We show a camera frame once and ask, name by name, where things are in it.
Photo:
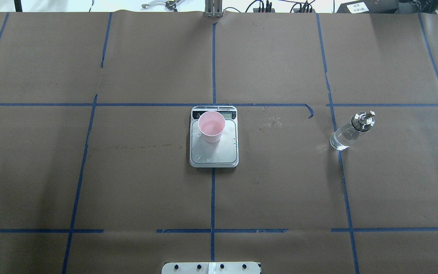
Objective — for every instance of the aluminium frame post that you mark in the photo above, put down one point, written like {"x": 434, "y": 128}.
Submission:
{"x": 214, "y": 8}

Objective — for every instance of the silver electronic kitchen scale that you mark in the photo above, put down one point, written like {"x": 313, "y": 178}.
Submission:
{"x": 221, "y": 154}

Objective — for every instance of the pink paper cup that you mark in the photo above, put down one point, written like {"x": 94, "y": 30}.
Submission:
{"x": 211, "y": 125}

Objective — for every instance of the black box white label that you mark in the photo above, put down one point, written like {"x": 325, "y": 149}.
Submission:
{"x": 369, "y": 6}

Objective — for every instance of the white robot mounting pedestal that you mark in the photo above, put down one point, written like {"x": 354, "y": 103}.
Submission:
{"x": 235, "y": 267}

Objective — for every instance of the clear glass sauce bottle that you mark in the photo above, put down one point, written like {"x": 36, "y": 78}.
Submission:
{"x": 349, "y": 133}

